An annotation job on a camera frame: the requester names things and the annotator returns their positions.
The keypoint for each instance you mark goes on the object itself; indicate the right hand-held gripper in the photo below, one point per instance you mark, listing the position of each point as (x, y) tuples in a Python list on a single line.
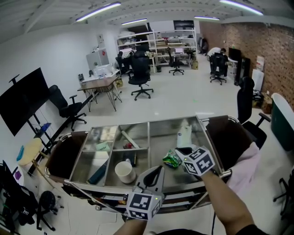
[(202, 161)]

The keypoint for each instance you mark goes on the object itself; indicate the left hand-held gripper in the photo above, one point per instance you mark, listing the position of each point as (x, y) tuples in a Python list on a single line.
[(141, 204)]

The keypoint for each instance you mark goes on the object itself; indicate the green snack packet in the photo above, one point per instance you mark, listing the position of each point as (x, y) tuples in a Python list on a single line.
[(171, 159)]

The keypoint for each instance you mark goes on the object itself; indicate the steel compartment tray cart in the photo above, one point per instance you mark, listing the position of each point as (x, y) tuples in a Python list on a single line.
[(158, 142)]

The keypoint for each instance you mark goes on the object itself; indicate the white ceramic mug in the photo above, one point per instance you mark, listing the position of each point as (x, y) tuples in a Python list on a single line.
[(125, 172)]

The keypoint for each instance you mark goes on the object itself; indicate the red small object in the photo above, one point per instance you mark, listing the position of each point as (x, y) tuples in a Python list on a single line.
[(127, 145)]

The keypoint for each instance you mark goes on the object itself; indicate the beige stick tool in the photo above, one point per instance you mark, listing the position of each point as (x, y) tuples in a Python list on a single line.
[(130, 138)]

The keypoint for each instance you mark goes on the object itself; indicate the green printed paper card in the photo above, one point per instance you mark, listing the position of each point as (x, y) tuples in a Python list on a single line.
[(102, 146)]

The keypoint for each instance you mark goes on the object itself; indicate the person's right forearm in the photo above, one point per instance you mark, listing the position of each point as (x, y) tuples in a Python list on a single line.
[(225, 204)]

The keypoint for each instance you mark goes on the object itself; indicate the person's left forearm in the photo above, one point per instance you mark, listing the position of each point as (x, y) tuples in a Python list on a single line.
[(131, 228)]

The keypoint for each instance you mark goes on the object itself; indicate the person's dark clothing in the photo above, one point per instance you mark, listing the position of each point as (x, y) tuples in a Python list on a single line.
[(179, 232)]

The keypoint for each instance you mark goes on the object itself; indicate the pink cloth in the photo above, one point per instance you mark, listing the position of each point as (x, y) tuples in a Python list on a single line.
[(245, 167)]

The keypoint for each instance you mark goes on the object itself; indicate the black office chair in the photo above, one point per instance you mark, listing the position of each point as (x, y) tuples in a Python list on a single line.
[(174, 62), (62, 102), (218, 64), (140, 67), (244, 103)]

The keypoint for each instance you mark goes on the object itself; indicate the small cardboard box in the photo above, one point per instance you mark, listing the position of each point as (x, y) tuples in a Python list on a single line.
[(195, 65)]

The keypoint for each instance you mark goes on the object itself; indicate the yellow box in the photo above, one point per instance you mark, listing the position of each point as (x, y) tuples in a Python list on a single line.
[(119, 83)]

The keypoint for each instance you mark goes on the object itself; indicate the brown cardboard box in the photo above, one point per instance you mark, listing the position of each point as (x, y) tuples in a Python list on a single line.
[(267, 104)]

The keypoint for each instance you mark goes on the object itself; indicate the tall black cabinet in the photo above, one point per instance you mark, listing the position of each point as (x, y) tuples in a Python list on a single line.
[(243, 71)]

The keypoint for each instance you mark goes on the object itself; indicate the black round stool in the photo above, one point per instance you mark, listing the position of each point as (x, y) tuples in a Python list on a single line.
[(48, 200)]

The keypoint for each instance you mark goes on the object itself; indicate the white boards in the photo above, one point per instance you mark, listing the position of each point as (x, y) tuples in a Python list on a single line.
[(258, 79)]

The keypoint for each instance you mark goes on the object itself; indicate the white shelving unit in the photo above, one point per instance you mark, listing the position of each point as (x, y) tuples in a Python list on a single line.
[(135, 40), (174, 41)]

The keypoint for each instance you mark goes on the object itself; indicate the black computer monitor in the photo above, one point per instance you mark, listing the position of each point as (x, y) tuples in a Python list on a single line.
[(234, 54)]

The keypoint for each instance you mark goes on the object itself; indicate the black chair base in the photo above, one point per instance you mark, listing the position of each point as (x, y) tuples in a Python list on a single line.
[(286, 197)]

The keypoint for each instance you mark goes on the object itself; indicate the white desk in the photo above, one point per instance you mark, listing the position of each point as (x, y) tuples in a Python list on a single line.
[(94, 79)]

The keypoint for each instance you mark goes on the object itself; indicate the small blue device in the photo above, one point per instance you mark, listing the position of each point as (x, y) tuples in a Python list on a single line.
[(45, 127)]

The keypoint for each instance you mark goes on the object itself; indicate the red and white poster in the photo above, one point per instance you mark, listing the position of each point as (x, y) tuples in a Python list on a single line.
[(260, 63)]

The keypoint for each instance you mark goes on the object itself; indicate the round wooden stool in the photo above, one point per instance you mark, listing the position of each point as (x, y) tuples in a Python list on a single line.
[(29, 151)]

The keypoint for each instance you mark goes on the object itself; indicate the black screen stand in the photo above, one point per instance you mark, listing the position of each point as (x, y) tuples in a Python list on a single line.
[(35, 130)]

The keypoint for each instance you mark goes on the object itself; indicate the grey cabinet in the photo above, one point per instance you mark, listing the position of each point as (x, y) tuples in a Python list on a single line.
[(97, 58)]

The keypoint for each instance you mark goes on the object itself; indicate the small white round table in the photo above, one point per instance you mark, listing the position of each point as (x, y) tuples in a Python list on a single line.
[(22, 182)]

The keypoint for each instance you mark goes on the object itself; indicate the purple hexagonal block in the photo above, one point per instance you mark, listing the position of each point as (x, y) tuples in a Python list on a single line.
[(18, 175)]

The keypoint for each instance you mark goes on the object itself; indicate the teal cloth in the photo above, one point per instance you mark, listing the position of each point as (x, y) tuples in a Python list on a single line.
[(20, 152)]

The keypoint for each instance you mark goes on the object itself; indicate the black equipment rack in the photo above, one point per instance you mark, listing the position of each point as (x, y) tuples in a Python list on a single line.
[(16, 204)]

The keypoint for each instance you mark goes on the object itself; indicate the ceiling light bar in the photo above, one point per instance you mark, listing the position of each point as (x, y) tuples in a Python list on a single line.
[(134, 21), (206, 18), (98, 12), (241, 7)]

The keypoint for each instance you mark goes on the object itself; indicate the large black screen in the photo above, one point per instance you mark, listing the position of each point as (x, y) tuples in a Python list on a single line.
[(21, 103)]

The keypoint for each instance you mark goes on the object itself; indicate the black wall screen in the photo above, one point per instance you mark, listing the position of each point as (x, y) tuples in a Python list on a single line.
[(183, 24)]

